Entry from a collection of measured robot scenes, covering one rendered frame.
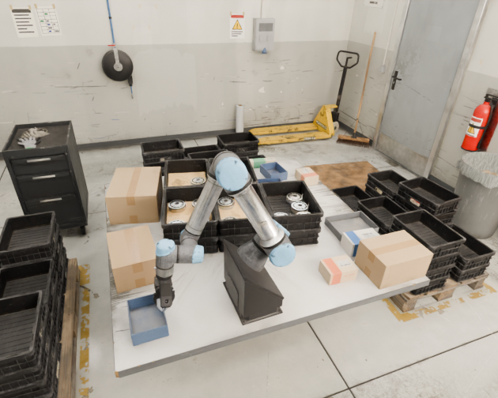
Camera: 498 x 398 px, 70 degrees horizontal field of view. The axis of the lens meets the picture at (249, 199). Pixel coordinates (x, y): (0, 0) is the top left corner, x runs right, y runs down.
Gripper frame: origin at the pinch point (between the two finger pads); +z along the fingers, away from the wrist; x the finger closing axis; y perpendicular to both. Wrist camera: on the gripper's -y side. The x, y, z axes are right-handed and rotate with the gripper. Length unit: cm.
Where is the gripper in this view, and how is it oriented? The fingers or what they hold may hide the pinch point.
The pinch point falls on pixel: (164, 309)
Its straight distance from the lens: 169.3
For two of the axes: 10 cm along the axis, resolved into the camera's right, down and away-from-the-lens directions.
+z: -1.4, 8.6, 4.8
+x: -9.3, 0.4, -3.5
